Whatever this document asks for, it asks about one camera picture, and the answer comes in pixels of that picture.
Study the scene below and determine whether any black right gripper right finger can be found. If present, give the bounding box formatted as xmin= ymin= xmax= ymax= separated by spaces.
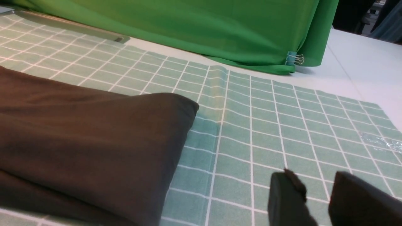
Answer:
xmin=328 ymin=171 xmax=402 ymax=226

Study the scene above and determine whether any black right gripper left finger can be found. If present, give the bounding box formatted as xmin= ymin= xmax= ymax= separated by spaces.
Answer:
xmin=268 ymin=169 xmax=318 ymax=226

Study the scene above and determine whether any dark gray long-sleeve shirt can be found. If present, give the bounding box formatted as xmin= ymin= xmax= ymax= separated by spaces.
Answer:
xmin=0 ymin=67 xmax=199 ymax=226

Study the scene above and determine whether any green checkered tablecloth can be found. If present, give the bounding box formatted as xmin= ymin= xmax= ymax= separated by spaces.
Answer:
xmin=1 ymin=14 xmax=401 ymax=226

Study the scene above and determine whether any silver binder clip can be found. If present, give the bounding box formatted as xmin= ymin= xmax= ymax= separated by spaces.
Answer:
xmin=285 ymin=51 xmax=305 ymax=66

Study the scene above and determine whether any green backdrop cloth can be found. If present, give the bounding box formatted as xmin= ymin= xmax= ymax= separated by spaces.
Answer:
xmin=1 ymin=0 xmax=338 ymax=75

